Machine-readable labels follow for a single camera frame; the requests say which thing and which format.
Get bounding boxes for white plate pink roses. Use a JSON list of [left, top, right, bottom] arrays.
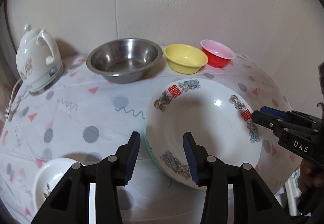
[[32, 158, 79, 212]]

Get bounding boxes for turquoise plastic plate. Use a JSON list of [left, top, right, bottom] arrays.
[[144, 118, 167, 176]]

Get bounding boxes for red plastic bowl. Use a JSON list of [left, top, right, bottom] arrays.
[[200, 39, 236, 68]]

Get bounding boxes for yellow plastic bowl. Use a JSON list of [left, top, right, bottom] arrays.
[[163, 44, 208, 74]]

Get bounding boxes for stainless steel bowl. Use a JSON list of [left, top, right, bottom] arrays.
[[86, 38, 163, 84]]

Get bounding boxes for person's right hand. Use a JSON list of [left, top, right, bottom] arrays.
[[298, 159, 324, 193]]

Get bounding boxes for white patterned tablecloth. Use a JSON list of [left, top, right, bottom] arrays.
[[0, 45, 301, 224]]

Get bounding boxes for white ceramic electric kettle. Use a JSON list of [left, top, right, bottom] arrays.
[[16, 23, 65, 95]]

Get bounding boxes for white kettle power cord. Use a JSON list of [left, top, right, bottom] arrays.
[[4, 78, 31, 122]]

